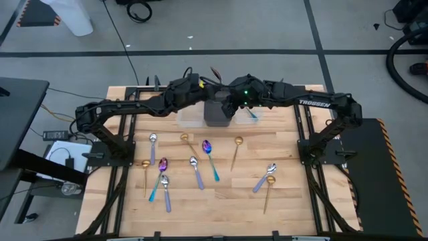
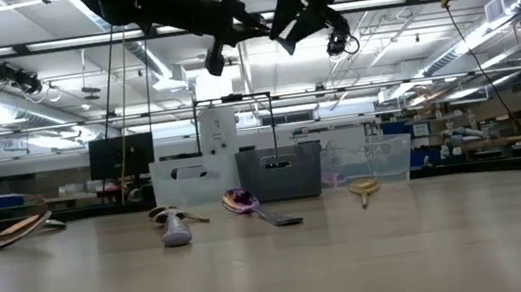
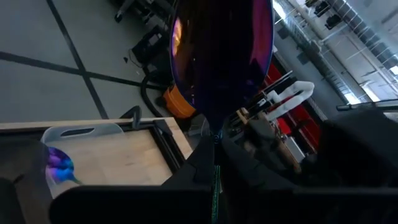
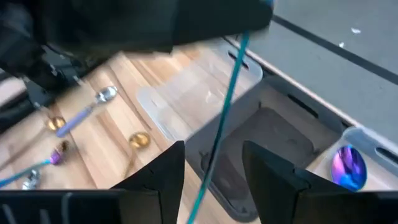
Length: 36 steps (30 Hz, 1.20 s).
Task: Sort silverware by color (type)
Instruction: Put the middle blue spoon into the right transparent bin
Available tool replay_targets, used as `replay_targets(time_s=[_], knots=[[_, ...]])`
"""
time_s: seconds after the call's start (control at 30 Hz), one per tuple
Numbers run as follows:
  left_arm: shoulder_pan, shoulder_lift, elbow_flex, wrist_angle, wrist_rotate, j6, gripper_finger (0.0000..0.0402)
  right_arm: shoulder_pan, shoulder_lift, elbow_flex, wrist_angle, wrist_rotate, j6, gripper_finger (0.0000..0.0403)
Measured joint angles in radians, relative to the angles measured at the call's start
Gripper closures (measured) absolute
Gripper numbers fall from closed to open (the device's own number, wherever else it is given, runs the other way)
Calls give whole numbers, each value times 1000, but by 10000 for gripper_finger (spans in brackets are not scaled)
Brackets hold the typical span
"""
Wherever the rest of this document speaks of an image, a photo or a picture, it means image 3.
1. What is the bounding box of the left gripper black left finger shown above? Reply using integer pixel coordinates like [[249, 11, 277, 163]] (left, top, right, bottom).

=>
[[161, 136, 216, 224]]

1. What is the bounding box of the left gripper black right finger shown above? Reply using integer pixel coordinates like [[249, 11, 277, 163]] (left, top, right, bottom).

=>
[[219, 136, 296, 224]]

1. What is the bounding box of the clear plastic storage bin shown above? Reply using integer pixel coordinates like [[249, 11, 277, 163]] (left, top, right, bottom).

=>
[[39, 122, 131, 200]]

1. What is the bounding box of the iridescent rainbow spoon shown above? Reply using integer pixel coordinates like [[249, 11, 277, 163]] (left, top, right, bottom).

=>
[[46, 146, 82, 186], [169, 0, 275, 224]]

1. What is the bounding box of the orange shop vacuum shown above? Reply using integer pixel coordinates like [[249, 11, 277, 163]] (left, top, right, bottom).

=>
[[162, 83, 197, 120]]

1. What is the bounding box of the red tool cabinet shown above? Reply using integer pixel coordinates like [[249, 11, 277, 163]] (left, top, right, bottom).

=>
[[264, 62, 322, 151]]

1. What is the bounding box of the black equipment case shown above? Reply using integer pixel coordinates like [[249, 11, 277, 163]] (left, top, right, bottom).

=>
[[131, 24, 171, 68]]

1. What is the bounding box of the black vacuum hose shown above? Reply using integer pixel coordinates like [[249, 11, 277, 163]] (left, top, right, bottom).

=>
[[139, 70, 170, 118]]

